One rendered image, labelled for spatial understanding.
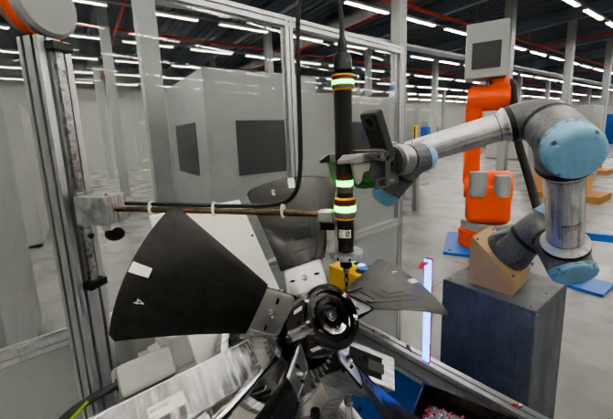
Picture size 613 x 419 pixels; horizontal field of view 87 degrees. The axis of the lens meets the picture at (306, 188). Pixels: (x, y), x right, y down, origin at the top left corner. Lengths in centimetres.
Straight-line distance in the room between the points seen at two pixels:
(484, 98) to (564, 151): 375
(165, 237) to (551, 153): 80
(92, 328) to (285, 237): 61
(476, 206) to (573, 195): 356
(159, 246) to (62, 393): 83
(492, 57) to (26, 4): 425
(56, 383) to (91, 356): 22
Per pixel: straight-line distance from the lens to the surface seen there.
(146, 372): 72
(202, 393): 70
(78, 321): 110
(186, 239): 60
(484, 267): 131
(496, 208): 454
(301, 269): 72
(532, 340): 129
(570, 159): 89
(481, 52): 458
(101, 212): 92
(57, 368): 132
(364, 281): 85
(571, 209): 103
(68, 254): 103
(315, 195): 78
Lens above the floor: 155
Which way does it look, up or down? 9 degrees down
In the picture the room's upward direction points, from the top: 2 degrees counter-clockwise
